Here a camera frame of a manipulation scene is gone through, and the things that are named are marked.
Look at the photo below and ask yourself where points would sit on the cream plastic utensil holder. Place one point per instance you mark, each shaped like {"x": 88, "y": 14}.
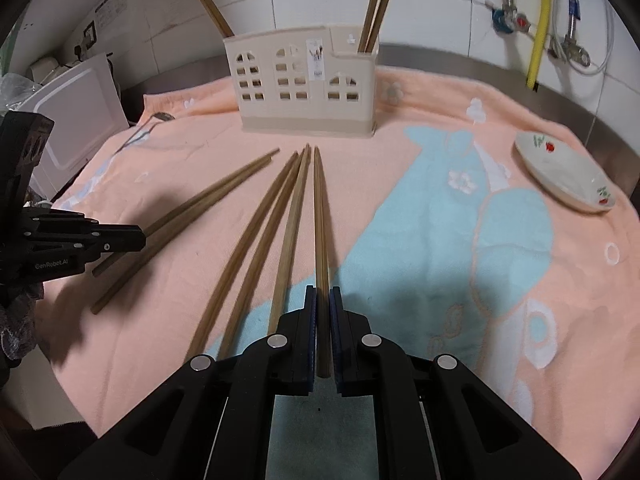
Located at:
{"x": 305, "y": 122}

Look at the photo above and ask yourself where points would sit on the beige kitchen appliance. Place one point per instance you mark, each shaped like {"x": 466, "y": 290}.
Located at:
{"x": 45, "y": 67}

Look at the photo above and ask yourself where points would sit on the bunch of wooden chopsticks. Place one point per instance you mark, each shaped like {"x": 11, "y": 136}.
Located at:
{"x": 286, "y": 255}

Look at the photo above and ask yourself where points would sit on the clear plastic bag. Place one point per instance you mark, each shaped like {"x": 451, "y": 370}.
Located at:
{"x": 15, "y": 90}

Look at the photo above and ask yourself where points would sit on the person's left hand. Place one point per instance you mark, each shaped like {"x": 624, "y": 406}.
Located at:
{"x": 20, "y": 315}

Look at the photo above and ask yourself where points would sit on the wall notice sticker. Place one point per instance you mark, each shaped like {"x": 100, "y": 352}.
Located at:
{"x": 110, "y": 10}

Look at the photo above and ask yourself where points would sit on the chrome water valve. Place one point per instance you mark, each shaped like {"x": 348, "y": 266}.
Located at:
{"x": 575, "y": 52}

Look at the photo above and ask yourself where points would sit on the peach printed towel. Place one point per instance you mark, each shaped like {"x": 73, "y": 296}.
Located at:
{"x": 430, "y": 105}

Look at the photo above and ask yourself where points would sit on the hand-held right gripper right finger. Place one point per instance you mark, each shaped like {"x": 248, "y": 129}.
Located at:
{"x": 336, "y": 340}

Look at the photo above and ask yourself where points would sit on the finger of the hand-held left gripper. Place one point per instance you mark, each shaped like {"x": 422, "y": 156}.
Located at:
{"x": 120, "y": 240}

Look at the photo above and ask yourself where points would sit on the single wooden chopstick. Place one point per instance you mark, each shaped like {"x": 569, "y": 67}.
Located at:
{"x": 320, "y": 235}

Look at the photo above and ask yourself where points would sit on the clear thin tube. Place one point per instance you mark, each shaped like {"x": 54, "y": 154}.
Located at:
{"x": 613, "y": 25}

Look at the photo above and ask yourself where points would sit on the water valve with red knob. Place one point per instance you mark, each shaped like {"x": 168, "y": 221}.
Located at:
{"x": 502, "y": 20}

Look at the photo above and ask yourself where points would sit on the black wall socket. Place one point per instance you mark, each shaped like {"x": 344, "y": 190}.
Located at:
{"x": 89, "y": 35}

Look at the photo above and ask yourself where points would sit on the white floral plate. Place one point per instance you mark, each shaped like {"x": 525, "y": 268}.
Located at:
{"x": 560, "y": 170}

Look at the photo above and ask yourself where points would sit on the metal ladle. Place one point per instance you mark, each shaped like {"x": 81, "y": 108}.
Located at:
{"x": 162, "y": 117}

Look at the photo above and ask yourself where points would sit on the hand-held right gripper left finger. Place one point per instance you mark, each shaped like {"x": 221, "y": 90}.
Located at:
{"x": 311, "y": 340}

